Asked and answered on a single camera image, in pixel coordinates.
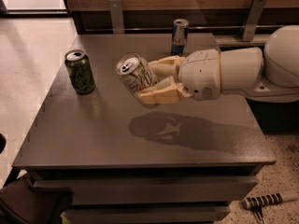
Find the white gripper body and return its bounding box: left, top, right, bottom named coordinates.
left=178, top=49, right=221, bottom=101

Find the dark chair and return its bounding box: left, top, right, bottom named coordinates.
left=0, top=174, right=73, bottom=224

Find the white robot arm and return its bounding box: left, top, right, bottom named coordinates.
left=136, top=25, right=299, bottom=105

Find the white 7up can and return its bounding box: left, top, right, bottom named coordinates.
left=116, top=53, right=158, bottom=108

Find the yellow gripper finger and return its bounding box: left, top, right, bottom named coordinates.
left=136, top=77, right=191, bottom=105
left=148, top=55, right=185, bottom=81

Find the striped tool on floor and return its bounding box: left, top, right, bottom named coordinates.
left=241, top=190, right=299, bottom=210

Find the left metal wall bracket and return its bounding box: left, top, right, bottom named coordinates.
left=109, top=0, right=125, bottom=34

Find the right metal wall bracket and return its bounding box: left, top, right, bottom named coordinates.
left=240, top=0, right=267, bottom=42

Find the grey drawer cabinet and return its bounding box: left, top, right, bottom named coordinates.
left=13, top=35, right=276, bottom=224

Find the blue silver energy drink can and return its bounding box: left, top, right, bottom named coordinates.
left=171, top=19, right=189, bottom=55

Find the metal wall bracket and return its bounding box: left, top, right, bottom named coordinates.
left=240, top=0, right=267, bottom=42
left=109, top=0, right=125, bottom=34

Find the green soda can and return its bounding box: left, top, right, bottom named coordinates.
left=64, top=49, right=95, bottom=94

